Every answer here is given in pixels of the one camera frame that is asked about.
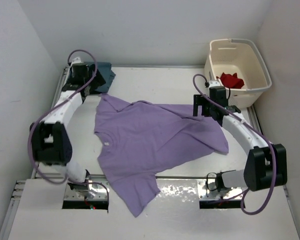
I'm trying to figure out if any metal base plate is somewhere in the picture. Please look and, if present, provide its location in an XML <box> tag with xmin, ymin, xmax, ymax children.
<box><xmin>63</xmin><ymin>183</ymin><xmax>109</xmax><ymax>201</ymax></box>
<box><xmin>197</xmin><ymin>178</ymin><xmax>245</xmax><ymax>201</ymax></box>

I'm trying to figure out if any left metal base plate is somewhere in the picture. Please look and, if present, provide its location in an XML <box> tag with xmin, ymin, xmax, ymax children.
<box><xmin>63</xmin><ymin>183</ymin><xmax>109</xmax><ymax>201</ymax></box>

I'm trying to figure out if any blue shirt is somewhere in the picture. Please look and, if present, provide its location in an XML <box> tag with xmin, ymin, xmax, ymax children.
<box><xmin>97</xmin><ymin>62</ymin><xmax>116</xmax><ymax>94</ymax></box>

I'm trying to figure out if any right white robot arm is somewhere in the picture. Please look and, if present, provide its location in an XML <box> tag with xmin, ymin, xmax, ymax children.
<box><xmin>193</xmin><ymin>80</ymin><xmax>288</xmax><ymax>192</ymax></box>

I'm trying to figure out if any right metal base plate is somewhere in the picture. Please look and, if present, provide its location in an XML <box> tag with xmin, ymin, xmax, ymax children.
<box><xmin>197</xmin><ymin>178</ymin><xmax>245</xmax><ymax>201</ymax></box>

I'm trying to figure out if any lilac cloth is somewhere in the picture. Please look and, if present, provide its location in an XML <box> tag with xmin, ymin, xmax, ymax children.
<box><xmin>94</xmin><ymin>94</ymin><xmax>229</xmax><ymax>217</ymax></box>

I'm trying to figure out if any red shirt in basket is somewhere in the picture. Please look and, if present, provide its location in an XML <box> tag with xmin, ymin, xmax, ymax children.
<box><xmin>219</xmin><ymin>72</ymin><xmax>245</xmax><ymax>89</ymax></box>

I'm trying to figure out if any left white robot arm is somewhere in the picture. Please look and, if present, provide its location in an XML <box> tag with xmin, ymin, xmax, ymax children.
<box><xmin>30</xmin><ymin>57</ymin><xmax>106</xmax><ymax>185</ymax></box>

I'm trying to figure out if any cream laundry basket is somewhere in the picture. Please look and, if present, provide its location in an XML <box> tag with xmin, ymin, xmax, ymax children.
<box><xmin>204</xmin><ymin>38</ymin><xmax>272</xmax><ymax>109</ymax></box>

